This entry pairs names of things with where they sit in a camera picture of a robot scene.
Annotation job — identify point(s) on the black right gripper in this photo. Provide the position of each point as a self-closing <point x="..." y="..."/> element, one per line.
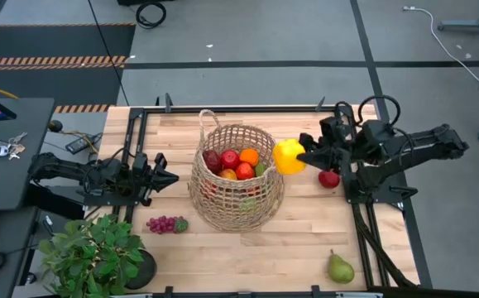
<point x="346" y="142"/>

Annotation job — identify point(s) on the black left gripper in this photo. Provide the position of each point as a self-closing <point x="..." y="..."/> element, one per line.
<point x="146" y="182"/>

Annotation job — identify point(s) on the yellow bell pepper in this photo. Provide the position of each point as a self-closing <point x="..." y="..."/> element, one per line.
<point x="287" y="156"/>

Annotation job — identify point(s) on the red apple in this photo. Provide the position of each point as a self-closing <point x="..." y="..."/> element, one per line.
<point x="329" y="179"/>
<point x="230" y="158"/>

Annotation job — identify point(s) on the purple grape bunch with leaf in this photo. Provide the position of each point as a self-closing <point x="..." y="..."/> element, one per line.
<point x="164" y="224"/>

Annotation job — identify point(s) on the dark maroon fruit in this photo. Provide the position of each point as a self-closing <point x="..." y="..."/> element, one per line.
<point x="212" y="160"/>

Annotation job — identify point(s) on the orange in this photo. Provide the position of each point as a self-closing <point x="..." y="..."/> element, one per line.
<point x="249" y="156"/>

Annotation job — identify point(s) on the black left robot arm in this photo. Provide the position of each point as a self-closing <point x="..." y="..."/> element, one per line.
<point x="65" y="169"/>

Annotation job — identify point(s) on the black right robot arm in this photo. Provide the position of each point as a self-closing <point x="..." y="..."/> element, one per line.
<point x="429" y="142"/>

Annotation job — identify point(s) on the black power adapter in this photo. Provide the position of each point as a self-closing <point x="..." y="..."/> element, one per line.
<point x="81" y="143"/>

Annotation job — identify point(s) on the potted green leafy plant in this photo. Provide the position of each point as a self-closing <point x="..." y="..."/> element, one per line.
<point x="92" y="256"/>

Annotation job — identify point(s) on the green pear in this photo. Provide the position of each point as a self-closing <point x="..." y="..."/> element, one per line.
<point x="340" y="270"/>

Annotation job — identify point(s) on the dark grey side desk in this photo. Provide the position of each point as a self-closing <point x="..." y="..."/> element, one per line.
<point x="24" y="186"/>

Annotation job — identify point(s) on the black hazard-striped floor mat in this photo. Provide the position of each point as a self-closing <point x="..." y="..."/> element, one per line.
<point x="57" y="41"/>

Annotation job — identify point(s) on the black floor box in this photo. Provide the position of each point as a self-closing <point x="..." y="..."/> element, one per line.
<point x="144" y="2"/>

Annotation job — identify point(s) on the black frame clamp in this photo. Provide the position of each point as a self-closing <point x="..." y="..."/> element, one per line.
<point x="168" y="101"/>
<point x="321" y="103"/>
<point x="315" y="289"/>
<point x="168" y="291"/>

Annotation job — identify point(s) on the black metal table frame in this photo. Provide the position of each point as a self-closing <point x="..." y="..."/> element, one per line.
<point x="264" y="109"/>

